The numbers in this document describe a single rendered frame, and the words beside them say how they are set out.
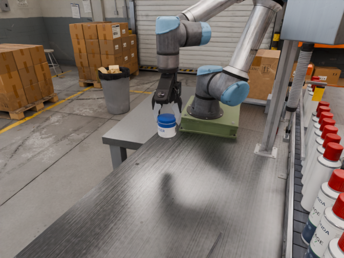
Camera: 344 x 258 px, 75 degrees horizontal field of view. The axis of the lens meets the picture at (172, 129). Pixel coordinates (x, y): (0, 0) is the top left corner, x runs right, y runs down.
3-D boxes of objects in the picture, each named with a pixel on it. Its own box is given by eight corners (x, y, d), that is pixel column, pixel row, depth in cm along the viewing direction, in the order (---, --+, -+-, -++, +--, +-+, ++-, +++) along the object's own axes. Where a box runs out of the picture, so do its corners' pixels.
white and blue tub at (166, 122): (173, 139, 82) (173, 122, 79) (155, 136, 84) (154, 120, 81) (178, 130, 88) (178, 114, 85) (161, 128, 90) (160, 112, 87)
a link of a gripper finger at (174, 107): (188, 118, 87) (180, 96, 83) (185, 125, 82) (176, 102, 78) (180, 120, 88) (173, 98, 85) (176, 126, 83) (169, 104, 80)
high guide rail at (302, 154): (303, 160, 71) (304, 157, 70) (299, 159, 71) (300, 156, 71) (300, 78, 156) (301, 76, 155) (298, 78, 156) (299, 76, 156)
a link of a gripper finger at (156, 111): (161, 117, 90) (168, 98, 85) (156, 124, 85) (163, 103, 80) (154, 114, 90) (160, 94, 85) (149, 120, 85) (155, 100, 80)
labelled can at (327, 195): (326, 255, 51) (362, 186, 41) (300, 245, 53) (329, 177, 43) (324, 236, 55) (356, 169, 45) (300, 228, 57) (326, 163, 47)
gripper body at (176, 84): (181, 97, 85) (182, 64, 79) (175, 105, 78) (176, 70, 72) (163, 94, 87) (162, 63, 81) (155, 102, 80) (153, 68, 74)
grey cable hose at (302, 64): (296, 113, 72) (316, 44, 62) (284, 111, 74) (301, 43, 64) (296, 109, 75) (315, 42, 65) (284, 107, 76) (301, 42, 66)
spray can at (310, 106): (312, 129, 104) (326, 86, 94) (299, 127, 106) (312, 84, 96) (311, 124, 108) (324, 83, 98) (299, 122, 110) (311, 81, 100)
